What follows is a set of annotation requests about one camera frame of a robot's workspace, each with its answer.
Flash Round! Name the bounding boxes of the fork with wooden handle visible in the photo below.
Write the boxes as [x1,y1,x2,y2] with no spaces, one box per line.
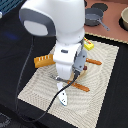
[50,75,90,92]

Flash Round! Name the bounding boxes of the orange toy bread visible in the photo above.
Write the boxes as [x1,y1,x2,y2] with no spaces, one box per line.
[34,54,54,68]

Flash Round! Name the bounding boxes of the yellow toy butter box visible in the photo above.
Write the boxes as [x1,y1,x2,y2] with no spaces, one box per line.
[84,39,94,50]

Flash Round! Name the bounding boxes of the beige woven placemat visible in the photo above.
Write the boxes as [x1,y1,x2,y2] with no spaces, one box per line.
[16,32,120,128]

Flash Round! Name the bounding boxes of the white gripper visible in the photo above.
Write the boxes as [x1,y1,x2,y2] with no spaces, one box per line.
[53,41,87,80]

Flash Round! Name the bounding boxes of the knife with wooden handle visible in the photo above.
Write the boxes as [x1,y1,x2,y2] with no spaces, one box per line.
[86,58,102,65]

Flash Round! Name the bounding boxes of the grey saucepan with handle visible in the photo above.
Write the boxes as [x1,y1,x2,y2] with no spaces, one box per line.
[85,8,109,31]

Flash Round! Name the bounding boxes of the beige bowl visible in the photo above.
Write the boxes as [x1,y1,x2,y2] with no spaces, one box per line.
[121,7,128,30]

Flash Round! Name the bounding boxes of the round wooden plate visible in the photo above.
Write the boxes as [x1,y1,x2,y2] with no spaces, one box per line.
[78,65,87,80]

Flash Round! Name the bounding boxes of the brown toy stove board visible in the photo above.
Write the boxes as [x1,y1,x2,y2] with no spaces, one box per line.
[85,1,128,43]

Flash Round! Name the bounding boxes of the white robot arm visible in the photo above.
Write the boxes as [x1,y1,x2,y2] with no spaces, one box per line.
[19,0,85,80]

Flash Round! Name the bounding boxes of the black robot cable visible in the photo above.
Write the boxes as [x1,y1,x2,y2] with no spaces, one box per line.
[15,36,81,124]

